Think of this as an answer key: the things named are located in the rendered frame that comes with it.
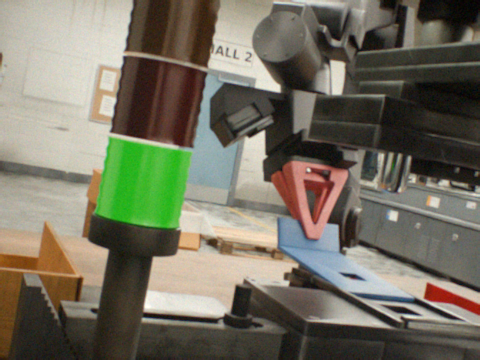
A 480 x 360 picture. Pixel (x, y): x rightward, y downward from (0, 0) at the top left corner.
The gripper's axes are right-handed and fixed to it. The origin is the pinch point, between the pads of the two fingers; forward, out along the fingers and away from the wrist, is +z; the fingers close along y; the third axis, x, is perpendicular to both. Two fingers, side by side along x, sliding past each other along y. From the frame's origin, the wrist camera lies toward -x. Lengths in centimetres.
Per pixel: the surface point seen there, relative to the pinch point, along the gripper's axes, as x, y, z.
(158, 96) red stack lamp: -27.0, 35.9, 6.2
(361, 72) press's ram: -5.4, 18.8, -8.0
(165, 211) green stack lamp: -25.9, 33.9, 10.4
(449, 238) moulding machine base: 477, -541, -180
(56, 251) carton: -24.9, -3.5, 3.5
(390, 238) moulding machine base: 484, -660, -211
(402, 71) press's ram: -5.4, 24.0, -5.4
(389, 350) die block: -4.9, 19.3, 13.9
